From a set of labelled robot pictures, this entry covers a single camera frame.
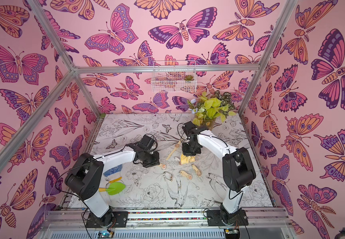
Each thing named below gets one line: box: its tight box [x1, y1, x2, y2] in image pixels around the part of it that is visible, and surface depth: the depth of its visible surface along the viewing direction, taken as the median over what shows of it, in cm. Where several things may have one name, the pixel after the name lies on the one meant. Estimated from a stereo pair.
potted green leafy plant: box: [187, 90, 237, 130], surface depth 98 cm
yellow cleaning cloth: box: [179, 153, 196, 165], surface depth 87 cm
